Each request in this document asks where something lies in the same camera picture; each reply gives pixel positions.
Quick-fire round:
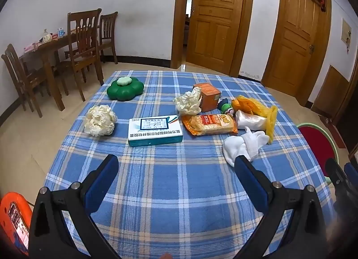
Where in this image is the low wooden panel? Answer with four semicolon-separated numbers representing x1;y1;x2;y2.
311;65;350;117

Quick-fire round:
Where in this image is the orange cardboard box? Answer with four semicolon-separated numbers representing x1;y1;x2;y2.
193;83;221;112

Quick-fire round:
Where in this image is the wooden door frame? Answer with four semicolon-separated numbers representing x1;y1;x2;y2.
261;0;333;108
170;0;256;77

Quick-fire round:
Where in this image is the open wooden door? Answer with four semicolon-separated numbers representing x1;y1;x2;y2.
186;0;247;72

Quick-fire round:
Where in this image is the blue plaid tablecloth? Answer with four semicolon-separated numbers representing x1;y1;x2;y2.
43;70;335;259

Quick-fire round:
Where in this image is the orange plastic container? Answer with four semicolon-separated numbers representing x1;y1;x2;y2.
0;192;34;257

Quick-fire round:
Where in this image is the white medicine box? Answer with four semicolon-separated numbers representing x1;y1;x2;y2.
128;115;183;147

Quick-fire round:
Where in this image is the orange snack packet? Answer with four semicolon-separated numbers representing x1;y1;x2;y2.
182;114;238;136

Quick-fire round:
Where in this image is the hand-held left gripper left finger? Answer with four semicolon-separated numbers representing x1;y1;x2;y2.
28;154;119;259

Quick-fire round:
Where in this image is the wooden chair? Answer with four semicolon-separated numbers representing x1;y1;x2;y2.
98;11;119;65
66;9;102;52
54;25;104;102
1;43;48;118

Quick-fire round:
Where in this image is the white paper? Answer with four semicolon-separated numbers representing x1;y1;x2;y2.
174;87;202;116
84;105;118;137

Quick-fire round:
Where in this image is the white sock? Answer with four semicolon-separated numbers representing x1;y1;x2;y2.
223;126;269;168

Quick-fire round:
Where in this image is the beige wall panel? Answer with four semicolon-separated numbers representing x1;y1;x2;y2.
342;18;352;52

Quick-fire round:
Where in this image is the white plastic bag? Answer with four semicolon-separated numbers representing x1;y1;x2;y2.
235;110;267;131

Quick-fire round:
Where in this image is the small green toy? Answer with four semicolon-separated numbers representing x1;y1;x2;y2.
219;99;235;115

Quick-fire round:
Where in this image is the wooden dining table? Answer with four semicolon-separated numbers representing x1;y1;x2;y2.
19;28;98;111

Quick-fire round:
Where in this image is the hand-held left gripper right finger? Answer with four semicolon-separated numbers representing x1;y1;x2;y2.
234;156;332;259

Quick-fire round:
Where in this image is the red basin with green rim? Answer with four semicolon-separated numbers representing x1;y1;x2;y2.
297;123;339;184

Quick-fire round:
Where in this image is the closed wooden door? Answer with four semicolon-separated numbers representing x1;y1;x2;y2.
270;0;322;96

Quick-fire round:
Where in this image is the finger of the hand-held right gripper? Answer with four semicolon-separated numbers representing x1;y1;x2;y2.
326;158;358;215
345;163;358;185

